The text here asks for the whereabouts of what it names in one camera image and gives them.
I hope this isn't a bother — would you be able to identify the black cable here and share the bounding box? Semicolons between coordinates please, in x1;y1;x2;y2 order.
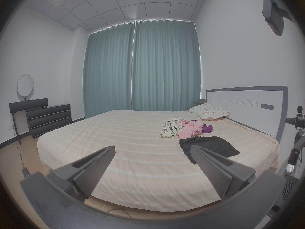
105;208;133;218
15;125;27;169

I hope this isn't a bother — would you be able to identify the black T-shirt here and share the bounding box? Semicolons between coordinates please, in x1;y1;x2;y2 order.
179;136;241;165

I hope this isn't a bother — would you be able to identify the round white mirror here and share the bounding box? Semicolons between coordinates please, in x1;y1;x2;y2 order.
16;74;35;101

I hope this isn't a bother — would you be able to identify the pink garment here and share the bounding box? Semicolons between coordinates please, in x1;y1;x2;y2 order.
178;119;205;140

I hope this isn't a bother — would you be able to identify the grey bedside table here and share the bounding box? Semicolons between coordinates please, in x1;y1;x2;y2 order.
186;98;206;111

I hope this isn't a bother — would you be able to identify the white printed pillow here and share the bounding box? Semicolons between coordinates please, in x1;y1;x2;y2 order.
188;103;230;121

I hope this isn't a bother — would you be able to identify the blue-green curtain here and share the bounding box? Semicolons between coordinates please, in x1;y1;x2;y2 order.
132;19;203;112
83;21;136;119

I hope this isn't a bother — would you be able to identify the purple garment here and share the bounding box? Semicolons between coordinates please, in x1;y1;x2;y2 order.
192;119;214;134

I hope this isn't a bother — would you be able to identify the white printed pyjama garment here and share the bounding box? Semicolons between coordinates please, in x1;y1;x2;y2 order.
159;117;184;139

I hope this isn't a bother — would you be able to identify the black dressing table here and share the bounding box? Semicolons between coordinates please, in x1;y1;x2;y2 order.
9;98;48;145

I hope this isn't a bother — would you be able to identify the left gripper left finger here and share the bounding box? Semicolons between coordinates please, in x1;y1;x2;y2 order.
49;145;116;199

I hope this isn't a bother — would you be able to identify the bed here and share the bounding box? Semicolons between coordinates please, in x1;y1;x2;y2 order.
37;86;289;212

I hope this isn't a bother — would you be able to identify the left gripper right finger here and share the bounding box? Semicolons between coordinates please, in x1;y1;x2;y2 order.
191;144;257;197

